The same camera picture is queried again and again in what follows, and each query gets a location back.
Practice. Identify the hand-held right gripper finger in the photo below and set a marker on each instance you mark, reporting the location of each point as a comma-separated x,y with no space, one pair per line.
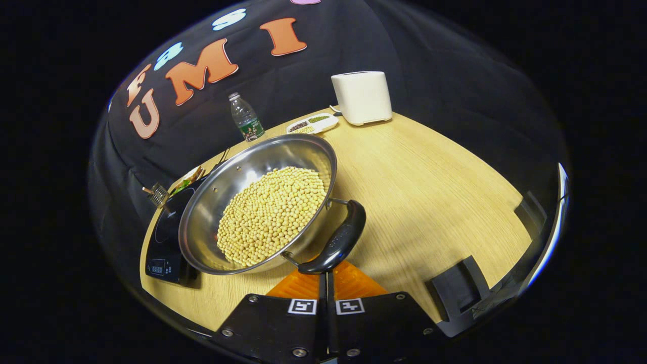
321,313
333,313

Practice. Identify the stainless steel pot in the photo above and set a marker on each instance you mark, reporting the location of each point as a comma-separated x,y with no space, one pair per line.
222,192

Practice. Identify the black induction cooktop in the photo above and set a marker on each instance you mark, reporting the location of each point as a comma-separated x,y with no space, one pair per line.
169,237

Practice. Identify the pile of soybeans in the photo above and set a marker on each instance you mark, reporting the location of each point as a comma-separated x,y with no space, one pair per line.
273,215

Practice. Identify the sandwich with lettuce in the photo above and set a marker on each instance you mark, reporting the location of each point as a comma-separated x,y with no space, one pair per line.
184,183

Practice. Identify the white divided bean dish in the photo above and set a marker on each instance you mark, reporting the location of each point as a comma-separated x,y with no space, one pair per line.
316,123

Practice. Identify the clear plastic water bottle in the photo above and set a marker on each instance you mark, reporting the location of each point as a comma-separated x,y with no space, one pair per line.
246,119

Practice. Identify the white toaster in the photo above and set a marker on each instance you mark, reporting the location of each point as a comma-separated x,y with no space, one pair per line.
361,96

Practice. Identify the black angular frame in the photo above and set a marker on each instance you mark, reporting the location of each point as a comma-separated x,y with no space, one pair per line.
457,293
530,212

